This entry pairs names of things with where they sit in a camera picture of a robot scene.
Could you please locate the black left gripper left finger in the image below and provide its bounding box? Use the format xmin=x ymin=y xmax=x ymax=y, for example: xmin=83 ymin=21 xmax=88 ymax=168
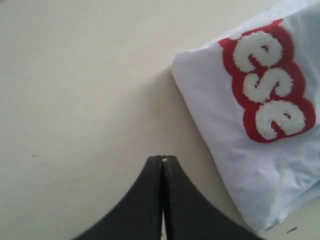
xmin=75 ymin=155 xmax=163 ymax=240

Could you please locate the white t-shirt red lettering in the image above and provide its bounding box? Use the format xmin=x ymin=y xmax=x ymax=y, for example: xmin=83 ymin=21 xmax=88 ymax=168
xmin=171 ymin=0 xmax=320 ymax=233

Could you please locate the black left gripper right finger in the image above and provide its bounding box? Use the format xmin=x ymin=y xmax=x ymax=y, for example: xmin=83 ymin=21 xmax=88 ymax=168
xmin=161 ymin=155 xmax=261 ymax=240

